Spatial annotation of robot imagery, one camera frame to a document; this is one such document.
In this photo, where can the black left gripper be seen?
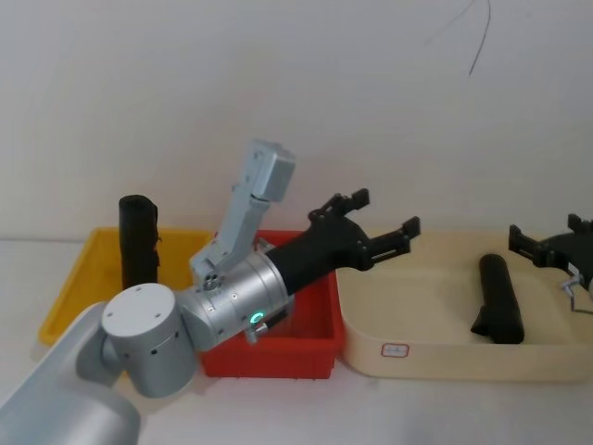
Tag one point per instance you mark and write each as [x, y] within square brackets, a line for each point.
[319, 252]

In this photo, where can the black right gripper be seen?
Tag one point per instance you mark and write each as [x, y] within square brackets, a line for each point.
[576, 252]

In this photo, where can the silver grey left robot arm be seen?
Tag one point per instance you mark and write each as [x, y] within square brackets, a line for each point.
[139, 334]

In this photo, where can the black rolled cloth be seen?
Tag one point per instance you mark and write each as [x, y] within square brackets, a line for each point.
[500, 301]
[136, 241]

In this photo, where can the cream shallow tray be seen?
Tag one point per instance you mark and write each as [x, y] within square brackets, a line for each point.
[417, 296]

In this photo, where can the white label with red border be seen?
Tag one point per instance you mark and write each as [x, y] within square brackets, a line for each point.
[396, 349]

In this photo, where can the red plastic bin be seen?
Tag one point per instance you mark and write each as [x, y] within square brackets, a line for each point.
[278, 357]

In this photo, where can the yellow plastic bin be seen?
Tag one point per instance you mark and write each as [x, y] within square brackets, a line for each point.
[74, 287]

